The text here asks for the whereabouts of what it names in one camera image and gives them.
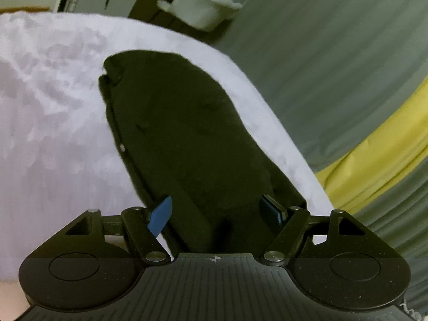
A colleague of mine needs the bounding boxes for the lavender bed sheet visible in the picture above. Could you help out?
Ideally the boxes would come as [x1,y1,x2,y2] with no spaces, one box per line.
[1,12,332,280]

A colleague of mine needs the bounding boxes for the yellow curtain panel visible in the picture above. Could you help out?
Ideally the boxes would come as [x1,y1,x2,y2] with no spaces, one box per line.
[316,80,427,214]

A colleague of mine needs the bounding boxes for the white plush chair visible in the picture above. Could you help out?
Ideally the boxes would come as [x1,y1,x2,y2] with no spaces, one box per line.
[157,0,243,32]

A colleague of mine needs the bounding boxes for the black pants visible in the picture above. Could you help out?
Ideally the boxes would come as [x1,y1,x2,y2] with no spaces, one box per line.
[100,50,306,255]

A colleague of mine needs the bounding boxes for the grey green curtain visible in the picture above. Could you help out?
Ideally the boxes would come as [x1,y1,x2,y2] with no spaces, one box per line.
[210,0,427,313]

